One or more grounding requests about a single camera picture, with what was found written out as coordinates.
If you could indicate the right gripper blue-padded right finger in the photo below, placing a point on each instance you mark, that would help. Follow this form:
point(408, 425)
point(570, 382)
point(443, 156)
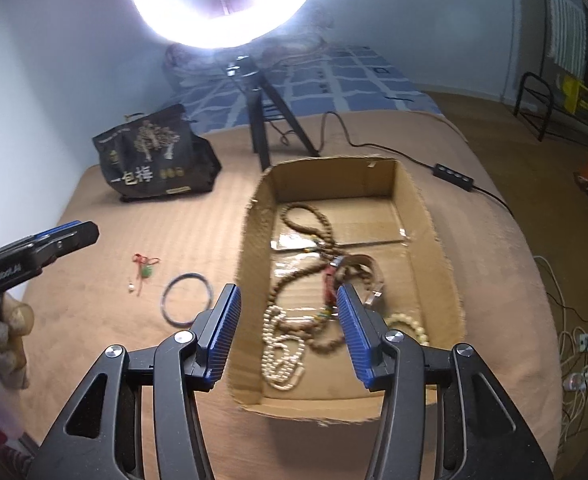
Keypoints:
point(363, 331)

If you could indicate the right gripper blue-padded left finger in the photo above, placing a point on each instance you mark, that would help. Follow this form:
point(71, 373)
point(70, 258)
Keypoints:
point(214, 330)

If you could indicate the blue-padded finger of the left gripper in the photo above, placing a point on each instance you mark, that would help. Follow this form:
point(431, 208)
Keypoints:
point(44, 248)

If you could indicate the red leather strap wristwatch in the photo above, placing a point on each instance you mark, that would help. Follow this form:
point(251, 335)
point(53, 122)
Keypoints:
point(349, 268)

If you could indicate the white pearl bead strand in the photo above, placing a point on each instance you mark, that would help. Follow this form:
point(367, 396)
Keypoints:
point(282, 353)

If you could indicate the gloved left hand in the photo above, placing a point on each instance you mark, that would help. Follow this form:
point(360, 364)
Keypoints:
point(16, 322)

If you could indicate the black snack bag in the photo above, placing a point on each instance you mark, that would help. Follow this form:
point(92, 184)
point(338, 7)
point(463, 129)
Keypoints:
point(156, 155)

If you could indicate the black tripod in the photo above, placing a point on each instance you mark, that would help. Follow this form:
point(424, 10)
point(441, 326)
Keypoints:
point(264, 104)

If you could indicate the black metal rack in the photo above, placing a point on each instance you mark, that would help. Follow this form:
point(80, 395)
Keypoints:
point(560, 113)

